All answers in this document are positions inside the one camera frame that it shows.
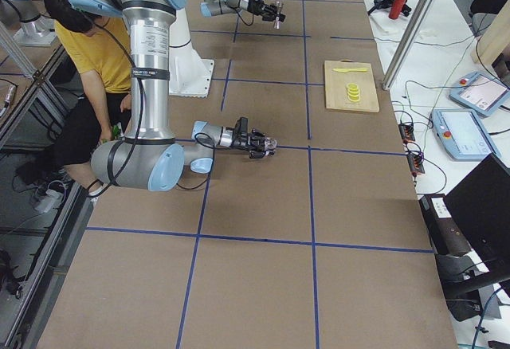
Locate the lemon slice rightmost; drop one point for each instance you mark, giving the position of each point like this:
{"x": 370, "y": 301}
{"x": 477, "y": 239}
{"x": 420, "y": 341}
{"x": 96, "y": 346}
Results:
{"x": 352, "y": 85}

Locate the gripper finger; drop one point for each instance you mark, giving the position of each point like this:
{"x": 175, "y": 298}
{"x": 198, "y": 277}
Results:
{"x": 274, "y": 17}
{"x": 277, "y": 6}
{"x": 260, "y": 154}
{"x": 256, "y": 134}

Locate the bamboo cutting board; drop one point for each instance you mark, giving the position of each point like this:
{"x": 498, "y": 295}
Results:
{"x": 336, "y": 92}

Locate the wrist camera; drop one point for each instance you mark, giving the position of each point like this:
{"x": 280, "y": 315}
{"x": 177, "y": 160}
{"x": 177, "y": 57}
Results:
{"x": 241, "y": 126}

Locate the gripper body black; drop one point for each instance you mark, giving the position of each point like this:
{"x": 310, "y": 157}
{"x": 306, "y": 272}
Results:
{"x": 241, "y": 141}
{"x": 255, "y": 7}

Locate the lemon slice leftmost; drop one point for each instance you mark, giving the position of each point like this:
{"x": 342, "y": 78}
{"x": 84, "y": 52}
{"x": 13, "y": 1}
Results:
{"x": 354, "y": 99}

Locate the yellow plastic knife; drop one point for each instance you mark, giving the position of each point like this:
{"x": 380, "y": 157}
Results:
{"x": 350, "y": 70}

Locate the person in yellow shirt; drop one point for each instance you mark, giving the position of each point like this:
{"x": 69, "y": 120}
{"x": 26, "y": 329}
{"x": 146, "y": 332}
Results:
{"x": 99, "y": 48}

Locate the steel double jigger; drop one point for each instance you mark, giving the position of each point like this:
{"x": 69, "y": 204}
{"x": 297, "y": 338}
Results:
{"x": 277, "y": 25}

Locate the wooden block upright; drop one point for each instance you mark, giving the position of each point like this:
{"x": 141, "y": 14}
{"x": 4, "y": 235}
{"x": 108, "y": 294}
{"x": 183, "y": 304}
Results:
{"x": 495, "y": 38}

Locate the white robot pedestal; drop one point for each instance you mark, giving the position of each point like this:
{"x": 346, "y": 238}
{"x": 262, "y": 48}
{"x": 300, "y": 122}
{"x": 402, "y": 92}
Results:
{"x": 190, "y": 75}

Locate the brown paper table cover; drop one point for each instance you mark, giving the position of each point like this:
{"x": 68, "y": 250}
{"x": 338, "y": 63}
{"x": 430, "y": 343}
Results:
{"x": 321, "y": 245}

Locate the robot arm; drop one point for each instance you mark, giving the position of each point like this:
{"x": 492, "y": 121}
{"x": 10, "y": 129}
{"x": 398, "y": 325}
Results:
{"x": 211, "y": 8}
{"x": 148, "y": 156}

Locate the teach pendant far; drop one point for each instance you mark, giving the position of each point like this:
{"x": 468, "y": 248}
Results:
{"x": 480, "y": 92}

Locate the teach pendant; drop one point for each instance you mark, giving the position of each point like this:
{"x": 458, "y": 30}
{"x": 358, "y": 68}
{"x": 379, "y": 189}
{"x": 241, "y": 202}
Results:
{"x": 480, "y": 92}
{"x": 462, "y": 134}

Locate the clear glass measuring cup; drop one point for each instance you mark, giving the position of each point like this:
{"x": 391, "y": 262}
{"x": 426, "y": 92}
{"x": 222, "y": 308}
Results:
{"x": 270, "y": 146}

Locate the aluminium frame post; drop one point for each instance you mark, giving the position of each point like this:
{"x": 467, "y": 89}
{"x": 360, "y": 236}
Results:
{"x": 405, "y": 45}

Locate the teach pendant near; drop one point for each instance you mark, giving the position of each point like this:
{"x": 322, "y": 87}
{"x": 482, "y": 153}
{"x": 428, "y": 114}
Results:
{"x": 462, "y": 134}

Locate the black monitor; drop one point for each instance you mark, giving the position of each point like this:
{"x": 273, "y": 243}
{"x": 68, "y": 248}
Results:
{"x": 479, "y": 216}

